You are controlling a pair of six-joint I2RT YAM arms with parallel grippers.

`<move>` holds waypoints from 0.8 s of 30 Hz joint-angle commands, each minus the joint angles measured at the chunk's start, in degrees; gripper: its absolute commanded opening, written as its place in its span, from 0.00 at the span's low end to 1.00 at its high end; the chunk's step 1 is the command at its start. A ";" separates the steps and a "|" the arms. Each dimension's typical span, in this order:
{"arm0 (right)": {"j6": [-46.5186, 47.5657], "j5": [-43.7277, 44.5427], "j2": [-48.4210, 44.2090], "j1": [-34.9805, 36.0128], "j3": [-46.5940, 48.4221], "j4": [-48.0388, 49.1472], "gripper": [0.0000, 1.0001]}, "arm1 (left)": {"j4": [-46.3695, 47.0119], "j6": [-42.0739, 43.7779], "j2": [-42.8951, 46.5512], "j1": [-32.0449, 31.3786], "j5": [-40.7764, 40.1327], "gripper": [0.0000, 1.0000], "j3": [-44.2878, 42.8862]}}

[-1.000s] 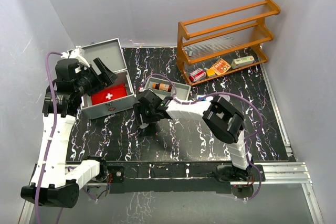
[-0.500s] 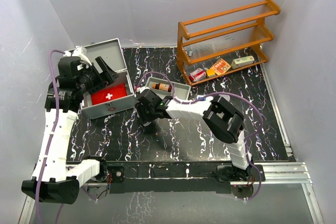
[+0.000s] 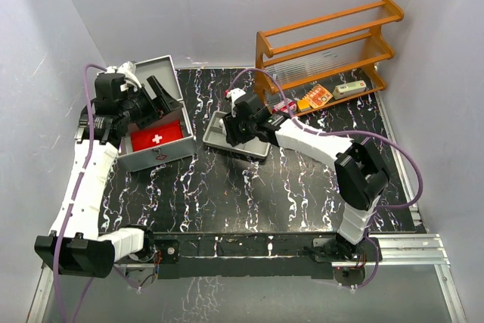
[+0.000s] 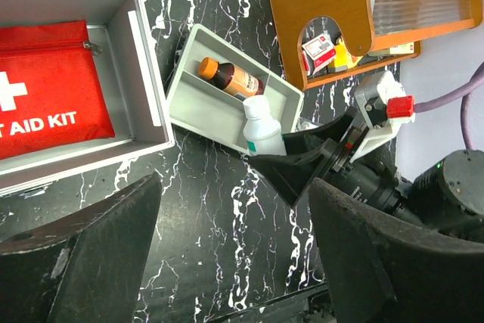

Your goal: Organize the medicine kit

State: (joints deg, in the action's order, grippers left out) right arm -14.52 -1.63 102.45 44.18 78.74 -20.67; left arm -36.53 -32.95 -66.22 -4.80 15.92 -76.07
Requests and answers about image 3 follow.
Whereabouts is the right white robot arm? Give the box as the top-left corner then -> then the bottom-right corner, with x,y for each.
222,89 -> 389,260

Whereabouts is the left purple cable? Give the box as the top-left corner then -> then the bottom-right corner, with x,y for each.
53,64 -> 114,323

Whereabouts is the wooden three-tier shelf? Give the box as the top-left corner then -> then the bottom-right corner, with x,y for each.
254,0 -> 405,101

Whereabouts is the black front base bar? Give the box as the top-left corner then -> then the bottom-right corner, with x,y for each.
113,231 -> 383,281

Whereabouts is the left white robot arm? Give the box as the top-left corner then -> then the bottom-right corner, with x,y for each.
34,71 -> 180,278

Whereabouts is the small yellow box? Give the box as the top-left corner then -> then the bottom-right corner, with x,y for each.
297,99 -> 312,113

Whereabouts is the grey metal case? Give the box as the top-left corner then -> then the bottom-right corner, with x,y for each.
118,55 -> 195,172

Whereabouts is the white green medicine box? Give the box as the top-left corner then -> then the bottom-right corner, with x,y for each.
333,80 -> 366,100

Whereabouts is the red white medicine box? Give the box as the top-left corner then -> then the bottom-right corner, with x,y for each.
272,98 -> 297,113

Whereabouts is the grey divided tray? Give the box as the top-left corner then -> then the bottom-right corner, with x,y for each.
203,110 -> 271,160

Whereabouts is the orange patterned medicine packet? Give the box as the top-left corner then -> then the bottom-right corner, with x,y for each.
302,84 -> 333,109

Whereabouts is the red first aid pouch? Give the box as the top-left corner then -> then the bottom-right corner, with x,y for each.
131,120 -> 183,151

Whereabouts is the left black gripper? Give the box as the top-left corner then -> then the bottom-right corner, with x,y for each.
119,76 -> 182,129

